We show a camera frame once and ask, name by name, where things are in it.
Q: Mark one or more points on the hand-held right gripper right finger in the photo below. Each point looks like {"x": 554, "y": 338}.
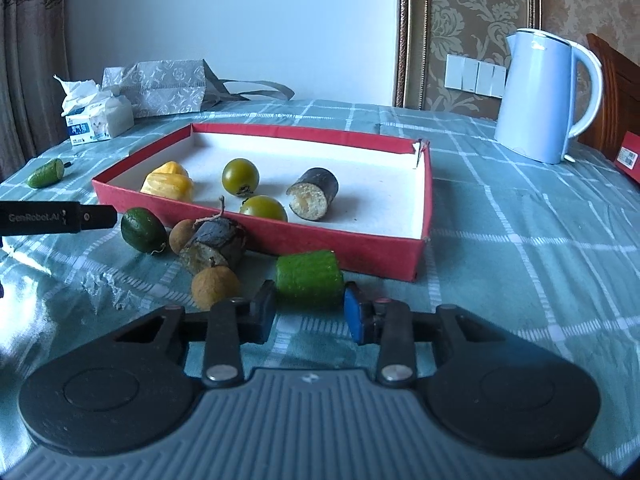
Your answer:
{"x": 355, "y": 317}

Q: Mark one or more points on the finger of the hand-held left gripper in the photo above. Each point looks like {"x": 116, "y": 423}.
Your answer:
{"x": 102, "y": 216}

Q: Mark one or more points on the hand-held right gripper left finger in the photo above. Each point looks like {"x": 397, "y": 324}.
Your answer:
{"x": 265, "y": 312}

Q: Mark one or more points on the dark green cucumber end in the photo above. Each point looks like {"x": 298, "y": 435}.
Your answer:
{"x": 142, "y": 230}

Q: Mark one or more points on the green cucumber chunk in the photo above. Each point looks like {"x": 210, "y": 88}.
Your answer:
{"x": 310, "y": 277}

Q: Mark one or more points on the red shallow cardboard box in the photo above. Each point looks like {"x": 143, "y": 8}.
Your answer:
{"x": 370, "y": 245}

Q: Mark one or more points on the yellow jackfruit piece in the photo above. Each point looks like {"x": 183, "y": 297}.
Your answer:
{"x": 182, "y": 191}
{"x": 162, "y": 172}

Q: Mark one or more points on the brown longan with stem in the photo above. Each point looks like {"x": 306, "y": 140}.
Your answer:
{"x": 181, "y": 237}

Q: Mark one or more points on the dark sugarcane piece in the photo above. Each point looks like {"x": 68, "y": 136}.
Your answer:
{"x": 215, "y": 242}
{"x": 315, "y": 192}

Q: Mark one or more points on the green tomato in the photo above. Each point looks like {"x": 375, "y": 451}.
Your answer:
{"x": 240, "y": 175}
{"x": 263, "y": 208}

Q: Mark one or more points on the light green cucumber end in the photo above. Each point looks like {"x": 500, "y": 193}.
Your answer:
{"x": 45, "y": 174}

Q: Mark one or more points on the white tissue pack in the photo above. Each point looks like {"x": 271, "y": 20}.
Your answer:
{"x": 97, "y": 120}

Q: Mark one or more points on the grey patterned gift bag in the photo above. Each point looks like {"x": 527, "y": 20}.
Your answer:
{"x": 160, "y": 85}

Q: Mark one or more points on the brown curtain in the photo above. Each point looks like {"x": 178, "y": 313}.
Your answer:
{"x": 30, "y": 60}

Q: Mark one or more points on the green checked tablecloth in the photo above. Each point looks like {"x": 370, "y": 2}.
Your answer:
{"x": 500, "y": 240}

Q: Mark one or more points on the light blue electric kettle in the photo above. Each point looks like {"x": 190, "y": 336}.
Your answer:
{"x": 535, "y": 100}

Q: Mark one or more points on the red flat box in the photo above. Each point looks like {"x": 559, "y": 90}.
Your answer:
{"x": 631, "y": 157}

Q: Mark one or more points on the brown wooden chair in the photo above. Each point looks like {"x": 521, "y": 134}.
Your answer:
{"x": 617, "y": 95}

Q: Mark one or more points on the white wall switch panel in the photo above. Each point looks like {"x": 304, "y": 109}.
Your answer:
{"x": 475, "y": 75}

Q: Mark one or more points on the dark ornate wall frame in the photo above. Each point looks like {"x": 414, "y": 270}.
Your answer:
{"x": 402, "y": 35}

